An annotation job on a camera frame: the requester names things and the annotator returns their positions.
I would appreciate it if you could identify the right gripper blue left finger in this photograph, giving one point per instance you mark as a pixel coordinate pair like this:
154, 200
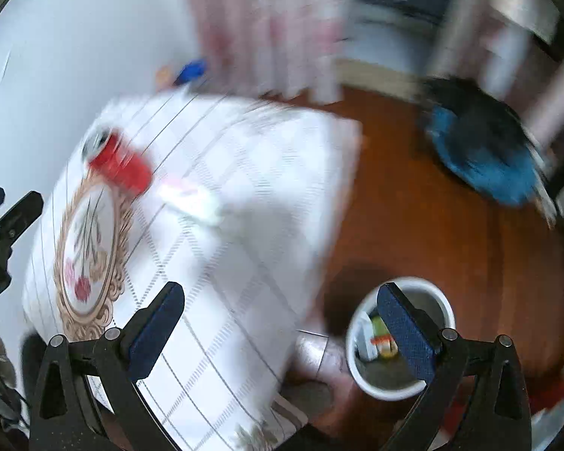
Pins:
150, 328

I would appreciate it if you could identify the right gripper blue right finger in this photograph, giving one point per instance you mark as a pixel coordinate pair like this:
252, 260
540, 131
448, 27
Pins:
412, 329

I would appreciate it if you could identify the yellow box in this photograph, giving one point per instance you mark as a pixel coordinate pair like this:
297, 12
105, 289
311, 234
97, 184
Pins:
385, 345

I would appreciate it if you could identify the green white box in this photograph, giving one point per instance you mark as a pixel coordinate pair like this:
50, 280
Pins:
379, 328

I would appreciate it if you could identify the white round trash bin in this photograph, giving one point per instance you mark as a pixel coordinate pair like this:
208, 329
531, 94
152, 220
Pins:
392, 379

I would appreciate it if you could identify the red soda can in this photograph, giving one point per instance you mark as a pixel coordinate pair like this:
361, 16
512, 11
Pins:
106, 153

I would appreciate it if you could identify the white pink box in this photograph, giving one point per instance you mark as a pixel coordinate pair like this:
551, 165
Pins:
190, 199

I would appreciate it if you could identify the white patterned tablecloth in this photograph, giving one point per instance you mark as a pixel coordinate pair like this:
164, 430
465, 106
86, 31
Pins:
283, 173

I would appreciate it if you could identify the blue black clothes pile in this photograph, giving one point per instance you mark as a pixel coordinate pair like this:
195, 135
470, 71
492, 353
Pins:
479, 139

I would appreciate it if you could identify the small orange bottle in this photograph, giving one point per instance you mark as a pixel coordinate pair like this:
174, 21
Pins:
164, 78

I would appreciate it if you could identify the blue lid jar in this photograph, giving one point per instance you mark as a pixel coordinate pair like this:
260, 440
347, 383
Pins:
191, 71

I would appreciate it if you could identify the clothes rack with coats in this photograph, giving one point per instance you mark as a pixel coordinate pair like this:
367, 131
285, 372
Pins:
514, 51

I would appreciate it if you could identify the pink floral curtain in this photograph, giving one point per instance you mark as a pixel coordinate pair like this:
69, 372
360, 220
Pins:
272, 47

